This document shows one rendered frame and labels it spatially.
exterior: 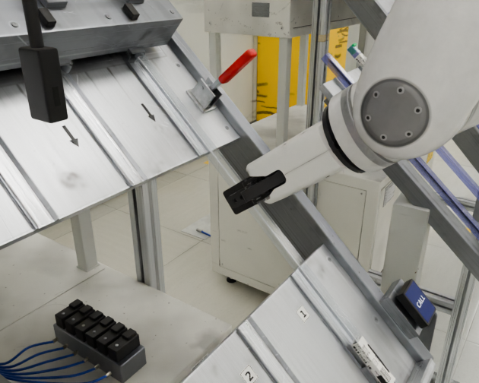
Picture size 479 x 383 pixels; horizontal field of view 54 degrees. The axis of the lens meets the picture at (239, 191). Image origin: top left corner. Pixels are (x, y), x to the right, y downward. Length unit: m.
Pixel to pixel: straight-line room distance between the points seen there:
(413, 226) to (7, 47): 0.66
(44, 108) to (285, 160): 0.23
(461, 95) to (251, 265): 1.55
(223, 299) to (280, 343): 1.41
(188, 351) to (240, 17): 1.06
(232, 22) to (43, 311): 1.03
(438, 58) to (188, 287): 1.75
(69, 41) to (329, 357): 0.44
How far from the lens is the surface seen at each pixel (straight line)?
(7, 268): 1.09
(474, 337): 1.93
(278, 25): 1.47
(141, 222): 0.88
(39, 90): 0.32
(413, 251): 0.88
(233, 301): 1.90
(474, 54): 0.32
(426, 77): 0.32
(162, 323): 0.86
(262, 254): 1.76
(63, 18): 0.53
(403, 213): 0.85
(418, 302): 0.64
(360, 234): 1.53
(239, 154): 0.65
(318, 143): 0.43
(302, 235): 0.64
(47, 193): 0.46
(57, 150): 0.49
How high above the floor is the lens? 1.17
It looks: 25 degrees down
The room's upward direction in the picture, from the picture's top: straight up
